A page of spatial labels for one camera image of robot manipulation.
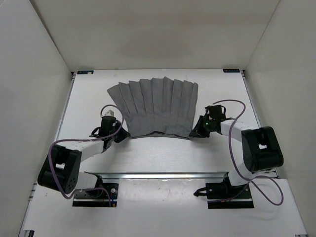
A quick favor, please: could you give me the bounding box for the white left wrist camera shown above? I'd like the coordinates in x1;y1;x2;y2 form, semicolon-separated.
100;109;115;118

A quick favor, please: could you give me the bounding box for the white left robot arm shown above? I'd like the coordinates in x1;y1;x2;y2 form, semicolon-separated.
38;116;130;197

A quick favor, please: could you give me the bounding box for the blue label left corner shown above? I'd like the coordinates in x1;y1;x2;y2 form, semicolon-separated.
77;70;94;75

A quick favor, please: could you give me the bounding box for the blue label right corner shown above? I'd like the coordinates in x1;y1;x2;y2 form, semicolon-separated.
223;69;240;73

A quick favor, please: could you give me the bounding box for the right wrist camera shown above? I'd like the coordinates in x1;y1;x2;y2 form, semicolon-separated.
204;106;212;117

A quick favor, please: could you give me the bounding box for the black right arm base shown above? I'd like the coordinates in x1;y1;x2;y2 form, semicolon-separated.
193;174;254;209

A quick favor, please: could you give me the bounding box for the blue label corner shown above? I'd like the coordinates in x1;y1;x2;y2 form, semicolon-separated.
77;70;94;75
223;69;240;73

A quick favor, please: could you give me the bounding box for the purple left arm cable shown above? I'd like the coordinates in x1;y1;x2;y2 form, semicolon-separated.
49;105;124;207

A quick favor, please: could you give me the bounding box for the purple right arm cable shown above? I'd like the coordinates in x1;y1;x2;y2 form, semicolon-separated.
207;98;284;205

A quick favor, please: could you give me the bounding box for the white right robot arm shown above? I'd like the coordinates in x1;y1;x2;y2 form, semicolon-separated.
190;105;284;198

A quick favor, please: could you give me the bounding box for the grey pleated skirt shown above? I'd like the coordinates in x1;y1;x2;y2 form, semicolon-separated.
107;77;198;139

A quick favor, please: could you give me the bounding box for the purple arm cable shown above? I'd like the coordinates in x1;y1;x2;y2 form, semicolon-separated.
207;98;284;205
49;105;124;207

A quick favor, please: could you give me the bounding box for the aluminium front table rail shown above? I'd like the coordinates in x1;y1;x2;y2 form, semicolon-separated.
97;172;226;179

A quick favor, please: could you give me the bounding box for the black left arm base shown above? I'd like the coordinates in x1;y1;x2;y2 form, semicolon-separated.
72;174;119;208

